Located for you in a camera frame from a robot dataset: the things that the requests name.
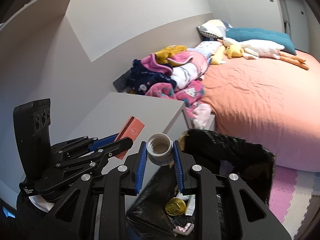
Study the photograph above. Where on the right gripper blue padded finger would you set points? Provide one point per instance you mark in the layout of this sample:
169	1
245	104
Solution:
179	171
142	157

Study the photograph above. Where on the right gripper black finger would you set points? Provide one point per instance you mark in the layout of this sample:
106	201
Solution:
113	149

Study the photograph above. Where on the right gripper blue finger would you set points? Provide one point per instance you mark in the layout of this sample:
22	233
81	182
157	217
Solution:
98	143

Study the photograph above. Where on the beige threaded bottle cap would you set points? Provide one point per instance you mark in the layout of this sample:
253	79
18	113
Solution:
159	147

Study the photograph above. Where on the salmon red small box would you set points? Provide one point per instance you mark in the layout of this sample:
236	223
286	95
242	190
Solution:
130	137

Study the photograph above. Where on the black trash bag bin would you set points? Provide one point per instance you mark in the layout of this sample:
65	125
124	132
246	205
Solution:
231	180

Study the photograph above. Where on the grey bedside table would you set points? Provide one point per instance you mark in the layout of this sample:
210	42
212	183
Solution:
157	115

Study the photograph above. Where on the gold foil wrapper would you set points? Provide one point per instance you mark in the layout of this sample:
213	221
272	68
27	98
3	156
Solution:
175	207

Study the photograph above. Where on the white printed cardboard box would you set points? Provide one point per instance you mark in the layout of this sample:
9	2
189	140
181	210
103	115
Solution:
190	207

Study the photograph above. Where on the white red patterned carton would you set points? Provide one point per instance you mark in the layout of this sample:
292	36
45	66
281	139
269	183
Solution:
184	231

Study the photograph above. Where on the navy pink fleece blanket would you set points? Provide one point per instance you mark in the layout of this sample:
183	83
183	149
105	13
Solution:
147	72

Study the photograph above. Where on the pink white fleece blanket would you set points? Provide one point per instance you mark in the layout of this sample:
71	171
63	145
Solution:
188	89

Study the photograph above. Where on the yellow mustard garment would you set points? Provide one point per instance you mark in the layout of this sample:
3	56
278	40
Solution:
165	53

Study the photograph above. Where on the bed with orange sheet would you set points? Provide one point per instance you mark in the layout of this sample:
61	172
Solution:
269	102

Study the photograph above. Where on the pink white foam floor mat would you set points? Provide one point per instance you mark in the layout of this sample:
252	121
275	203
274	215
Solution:
294	199

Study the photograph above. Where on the light blue dotted pillow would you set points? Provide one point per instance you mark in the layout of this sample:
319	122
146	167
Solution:
208	48

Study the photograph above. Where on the yellow duck plush toy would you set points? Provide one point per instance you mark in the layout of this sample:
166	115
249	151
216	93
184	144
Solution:
234	50

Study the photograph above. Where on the white goose plush toy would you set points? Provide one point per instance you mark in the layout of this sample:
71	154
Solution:
255	49

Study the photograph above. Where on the patterned white pillow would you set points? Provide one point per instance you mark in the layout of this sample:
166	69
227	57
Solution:
214	29

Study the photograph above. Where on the teal cushion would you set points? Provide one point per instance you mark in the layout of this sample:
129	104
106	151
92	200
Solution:
244	34

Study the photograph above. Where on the black wall socket panel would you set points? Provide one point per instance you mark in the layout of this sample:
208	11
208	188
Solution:
121	84

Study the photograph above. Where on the grey wall shelf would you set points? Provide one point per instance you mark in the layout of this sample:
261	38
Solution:
30	18

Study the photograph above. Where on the white door with handle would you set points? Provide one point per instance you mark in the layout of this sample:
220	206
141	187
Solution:
296	23

